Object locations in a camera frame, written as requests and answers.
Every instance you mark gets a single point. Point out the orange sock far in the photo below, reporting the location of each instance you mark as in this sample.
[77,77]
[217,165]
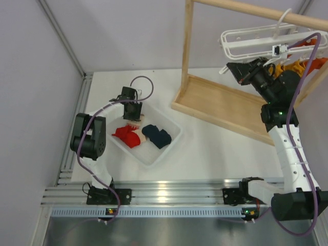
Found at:
[304,43]

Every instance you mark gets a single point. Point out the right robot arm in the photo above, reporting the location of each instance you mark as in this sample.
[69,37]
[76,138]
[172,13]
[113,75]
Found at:
[301,197]

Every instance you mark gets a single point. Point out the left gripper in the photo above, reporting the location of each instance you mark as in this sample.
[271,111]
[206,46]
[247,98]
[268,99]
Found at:
[135,117]

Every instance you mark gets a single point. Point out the grey slotted cable duct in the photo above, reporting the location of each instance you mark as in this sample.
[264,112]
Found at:
[152,212]

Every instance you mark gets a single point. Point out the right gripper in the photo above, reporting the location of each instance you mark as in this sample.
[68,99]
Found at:
[244,72]

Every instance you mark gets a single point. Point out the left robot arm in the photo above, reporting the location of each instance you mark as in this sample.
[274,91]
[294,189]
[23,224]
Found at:
[89,135]

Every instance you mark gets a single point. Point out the orange sock near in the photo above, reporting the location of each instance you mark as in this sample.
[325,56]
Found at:
[317,64]

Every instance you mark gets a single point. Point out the aluminium rail beam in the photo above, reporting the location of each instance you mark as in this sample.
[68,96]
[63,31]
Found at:
[158,193]

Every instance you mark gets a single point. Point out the navy blue sock pair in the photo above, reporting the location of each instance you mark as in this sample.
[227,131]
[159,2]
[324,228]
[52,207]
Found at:
[160,138]

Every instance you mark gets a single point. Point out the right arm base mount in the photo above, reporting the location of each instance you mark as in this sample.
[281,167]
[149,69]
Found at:
[240,194]

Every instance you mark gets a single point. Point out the orange sock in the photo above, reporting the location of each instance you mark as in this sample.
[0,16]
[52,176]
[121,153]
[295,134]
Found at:
[317,64]
[304,43]

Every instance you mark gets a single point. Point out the red and beige sock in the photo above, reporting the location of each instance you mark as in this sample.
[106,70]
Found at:
[127,135]

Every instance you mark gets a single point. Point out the clear plastic bin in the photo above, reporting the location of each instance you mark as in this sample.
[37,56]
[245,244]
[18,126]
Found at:
[147,154]

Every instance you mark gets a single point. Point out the wooden drying rack frame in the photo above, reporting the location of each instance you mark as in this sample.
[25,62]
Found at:
[229,108]

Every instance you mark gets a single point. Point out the yellow sock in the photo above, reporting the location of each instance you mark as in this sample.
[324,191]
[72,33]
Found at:
[298,67]

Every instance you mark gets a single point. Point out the white plastic clip hanger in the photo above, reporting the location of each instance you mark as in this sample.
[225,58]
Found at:
[247,44]

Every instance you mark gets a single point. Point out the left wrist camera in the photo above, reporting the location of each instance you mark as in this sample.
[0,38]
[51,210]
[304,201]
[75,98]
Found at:
[139,92]

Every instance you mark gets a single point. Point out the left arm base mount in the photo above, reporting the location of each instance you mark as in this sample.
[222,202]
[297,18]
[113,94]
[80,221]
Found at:
[96,196]

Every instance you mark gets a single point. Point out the aluminium corner frame post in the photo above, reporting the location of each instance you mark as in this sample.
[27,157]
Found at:
[61,36]

